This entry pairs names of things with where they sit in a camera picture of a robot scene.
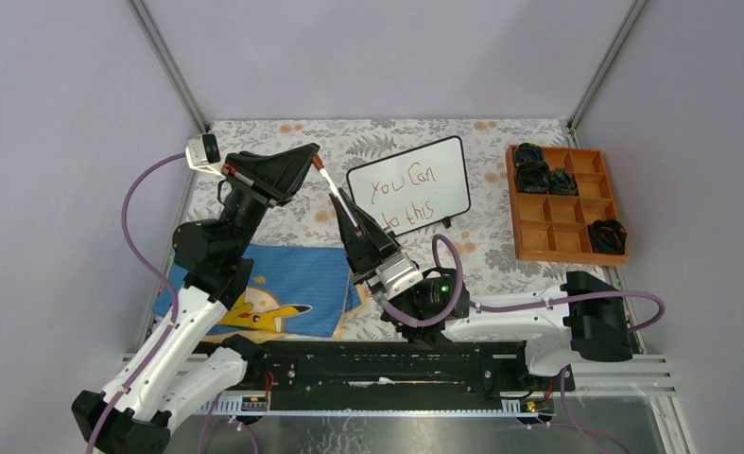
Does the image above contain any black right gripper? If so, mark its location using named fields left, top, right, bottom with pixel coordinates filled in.
left=331, top=188, right=421, bottom=326

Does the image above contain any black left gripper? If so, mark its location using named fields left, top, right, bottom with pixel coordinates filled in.
left=219, top=143, right=318, bottom=258

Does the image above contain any small whiteboard black frame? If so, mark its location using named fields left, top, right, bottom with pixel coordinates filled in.
left=346, top=135, right=471, bottom=236

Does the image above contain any dark red marker cap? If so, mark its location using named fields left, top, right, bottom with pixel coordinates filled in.
left=312, top=154, right=324, bottom=171

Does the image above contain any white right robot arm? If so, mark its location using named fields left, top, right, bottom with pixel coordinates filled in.
left=330, top=189, right=633, bottom=390

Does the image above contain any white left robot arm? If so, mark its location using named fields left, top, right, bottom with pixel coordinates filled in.
left=72, top=133, right=320, bottom=453

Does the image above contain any blue Pikachu cloth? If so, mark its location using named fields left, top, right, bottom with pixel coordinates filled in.
left=152, top=242, right=368, bottom=340

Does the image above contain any floral patterned table mat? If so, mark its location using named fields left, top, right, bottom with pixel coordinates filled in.
left=158, top=118, right=623, bottom=343

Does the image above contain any orange compartment tray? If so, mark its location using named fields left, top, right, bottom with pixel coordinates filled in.
left=505, top=143, right=629, bottom=267

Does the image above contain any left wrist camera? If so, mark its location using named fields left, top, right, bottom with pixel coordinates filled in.
left=185, top=132, right=222, bottom=173

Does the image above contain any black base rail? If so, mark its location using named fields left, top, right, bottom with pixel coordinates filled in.
left=227, top=340, right=575, bottom=413

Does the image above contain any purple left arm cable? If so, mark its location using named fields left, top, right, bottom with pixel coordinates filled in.
left=85, top=151, right=188, bottom=454

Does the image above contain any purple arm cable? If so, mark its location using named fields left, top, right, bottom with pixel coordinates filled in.
left=377, top=233, right=667, bottom=454
left=85, top=151, right=188, bottom=454

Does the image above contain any black rolled cable bundle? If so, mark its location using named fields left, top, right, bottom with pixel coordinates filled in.
left=547, top=168, right=580, bottom=197
left=512, top=142, right=546, bottom=166
left=513, top=160, right=552, bottom=194
left=587, top=218, right=629, bottom=256

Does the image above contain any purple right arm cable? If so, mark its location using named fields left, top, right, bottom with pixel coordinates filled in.
left=377, top=233, right=667, bottom=454

